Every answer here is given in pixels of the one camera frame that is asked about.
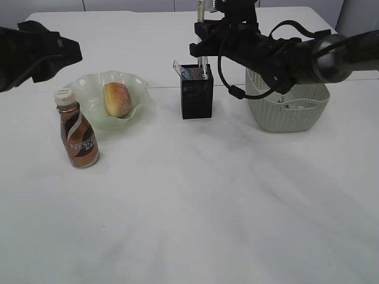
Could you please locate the green plastic woven basket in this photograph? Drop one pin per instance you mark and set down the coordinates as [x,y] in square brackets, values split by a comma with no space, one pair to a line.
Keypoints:
[273,117]

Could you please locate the black mesh pen holder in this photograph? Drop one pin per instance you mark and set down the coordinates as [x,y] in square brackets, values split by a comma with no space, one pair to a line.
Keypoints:
[197,93]

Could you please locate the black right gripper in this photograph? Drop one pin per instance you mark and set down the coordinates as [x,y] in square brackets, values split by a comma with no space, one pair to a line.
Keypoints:
[235,36]

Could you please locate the sugared bread bun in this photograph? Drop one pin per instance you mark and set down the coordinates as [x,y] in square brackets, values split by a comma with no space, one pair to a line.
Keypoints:
[117,99]

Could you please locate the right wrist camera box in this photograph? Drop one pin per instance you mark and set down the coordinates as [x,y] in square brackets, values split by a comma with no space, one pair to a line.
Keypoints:
[226,6]

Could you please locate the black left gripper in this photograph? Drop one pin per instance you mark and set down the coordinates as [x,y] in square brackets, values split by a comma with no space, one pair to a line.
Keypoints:
[34,52]

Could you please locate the clear plastic ruler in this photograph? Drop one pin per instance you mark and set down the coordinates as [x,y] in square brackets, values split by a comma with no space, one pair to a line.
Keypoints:
[178,68]

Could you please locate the green glass wavy plate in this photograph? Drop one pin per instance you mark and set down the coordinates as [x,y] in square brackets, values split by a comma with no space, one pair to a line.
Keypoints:
[89,92]

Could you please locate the brown Nescafe coffee bottle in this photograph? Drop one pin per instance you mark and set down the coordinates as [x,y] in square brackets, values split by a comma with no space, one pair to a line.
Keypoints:
[77,134]

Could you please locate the light blue retractable pen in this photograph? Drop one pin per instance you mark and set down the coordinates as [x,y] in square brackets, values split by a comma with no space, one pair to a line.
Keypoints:
[185,74]

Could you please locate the beige retractable pen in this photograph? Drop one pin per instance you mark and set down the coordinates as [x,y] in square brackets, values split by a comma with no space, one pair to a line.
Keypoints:
[201,11]

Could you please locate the grey retractable pen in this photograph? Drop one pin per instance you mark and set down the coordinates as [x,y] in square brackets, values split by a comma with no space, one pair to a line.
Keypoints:
[202,63]

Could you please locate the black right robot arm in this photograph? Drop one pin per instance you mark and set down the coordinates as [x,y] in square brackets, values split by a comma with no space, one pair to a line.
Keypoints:
[283,63]

